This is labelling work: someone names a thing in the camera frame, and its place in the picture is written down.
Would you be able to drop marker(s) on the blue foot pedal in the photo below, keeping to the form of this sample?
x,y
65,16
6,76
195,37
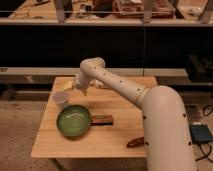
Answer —
x,y
200,134

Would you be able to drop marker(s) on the white ceramic cup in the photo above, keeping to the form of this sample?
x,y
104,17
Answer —
x,y
61,99

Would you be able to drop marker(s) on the green ceramic bowl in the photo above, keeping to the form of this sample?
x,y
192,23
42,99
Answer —
x,y
73,121

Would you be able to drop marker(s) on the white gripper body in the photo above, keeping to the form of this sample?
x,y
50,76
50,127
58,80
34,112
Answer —
x,y
68,86

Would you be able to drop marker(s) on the wooden workbench shelf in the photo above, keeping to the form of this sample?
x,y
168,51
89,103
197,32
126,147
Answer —
x,y
122,13

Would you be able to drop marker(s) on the brown rectangular block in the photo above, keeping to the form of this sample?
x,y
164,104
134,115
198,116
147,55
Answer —
x,y
102,120

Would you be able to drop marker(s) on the wooden table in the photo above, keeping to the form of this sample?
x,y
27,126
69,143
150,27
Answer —
x,y
100,141

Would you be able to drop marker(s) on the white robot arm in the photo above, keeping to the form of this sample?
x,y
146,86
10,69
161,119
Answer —
x,y
166,129

